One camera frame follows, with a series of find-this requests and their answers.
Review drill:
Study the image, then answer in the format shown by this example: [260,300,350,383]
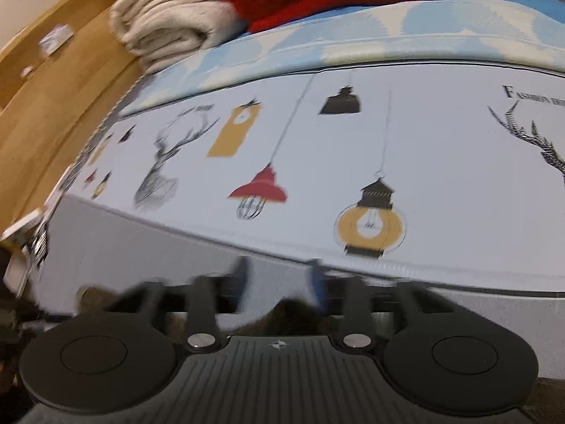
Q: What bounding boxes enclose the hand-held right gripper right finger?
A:
[306,258,456,355]

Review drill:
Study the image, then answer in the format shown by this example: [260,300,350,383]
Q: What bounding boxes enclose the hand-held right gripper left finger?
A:
[106,256,252,355]

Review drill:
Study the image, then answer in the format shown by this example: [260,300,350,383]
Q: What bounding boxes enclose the dark olive corduroy pants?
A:
[0,285,562,412]

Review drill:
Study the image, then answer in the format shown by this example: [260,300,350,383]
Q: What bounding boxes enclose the light blue patterned blanket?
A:
[118,0,565,118]

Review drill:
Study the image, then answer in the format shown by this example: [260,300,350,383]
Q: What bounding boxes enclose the white folded fleece blanket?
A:
[109,0,249,74]

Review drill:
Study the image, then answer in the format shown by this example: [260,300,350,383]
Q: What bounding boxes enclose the small white box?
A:
[39,25,74,56]

